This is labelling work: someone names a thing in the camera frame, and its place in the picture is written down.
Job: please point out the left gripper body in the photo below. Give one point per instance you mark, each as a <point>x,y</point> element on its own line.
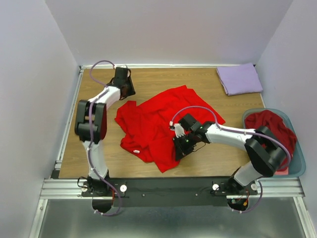
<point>131,89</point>

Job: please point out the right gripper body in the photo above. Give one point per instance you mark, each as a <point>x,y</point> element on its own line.
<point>184,144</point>

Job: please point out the bright red t shirt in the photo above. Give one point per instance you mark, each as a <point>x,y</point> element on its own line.
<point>147,125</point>

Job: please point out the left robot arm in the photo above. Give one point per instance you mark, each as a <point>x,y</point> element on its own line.
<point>91,127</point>

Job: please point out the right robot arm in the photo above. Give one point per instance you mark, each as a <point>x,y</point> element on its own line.
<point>266,154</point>

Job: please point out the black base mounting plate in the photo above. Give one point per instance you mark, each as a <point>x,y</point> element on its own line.
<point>162,192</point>

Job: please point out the folded lavender t shirt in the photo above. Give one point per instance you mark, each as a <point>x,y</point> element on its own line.
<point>241,79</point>

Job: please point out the dark red t shirt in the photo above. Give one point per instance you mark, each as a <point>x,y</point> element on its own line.
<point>275,124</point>

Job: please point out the teal plastic basket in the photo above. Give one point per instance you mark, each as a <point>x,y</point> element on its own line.
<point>297,166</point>

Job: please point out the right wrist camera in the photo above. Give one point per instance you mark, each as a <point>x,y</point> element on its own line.
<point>177,128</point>

